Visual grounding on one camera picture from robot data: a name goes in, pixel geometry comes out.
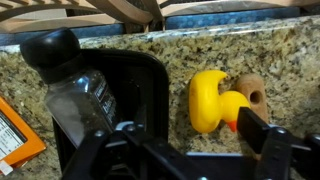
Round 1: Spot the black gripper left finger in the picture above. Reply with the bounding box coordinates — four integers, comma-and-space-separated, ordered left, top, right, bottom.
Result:
116, 121, 187, 180

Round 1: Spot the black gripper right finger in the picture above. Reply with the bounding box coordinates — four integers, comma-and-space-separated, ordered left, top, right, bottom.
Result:
237, 107, 320, 180

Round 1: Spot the yellow rubber duck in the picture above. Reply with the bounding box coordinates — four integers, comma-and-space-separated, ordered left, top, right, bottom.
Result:
189, 70, 250, 133

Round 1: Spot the black plastic tray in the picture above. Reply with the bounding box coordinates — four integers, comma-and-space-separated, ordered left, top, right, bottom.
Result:
52, 49, 169, 168

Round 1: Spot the black capped pepper grinder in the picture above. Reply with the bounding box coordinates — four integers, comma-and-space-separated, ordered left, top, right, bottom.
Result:
20, 28, 121, 146

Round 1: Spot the orange packet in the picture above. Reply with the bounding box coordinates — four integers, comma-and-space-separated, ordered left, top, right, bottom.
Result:
0, 98, 46, 176

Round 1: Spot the left wooden chair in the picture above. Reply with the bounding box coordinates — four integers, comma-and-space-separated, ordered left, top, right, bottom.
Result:
0, 0, 153, 33

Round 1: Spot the wooden utensil handle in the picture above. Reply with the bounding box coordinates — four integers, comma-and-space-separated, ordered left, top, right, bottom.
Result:
236, 74, 269, 123

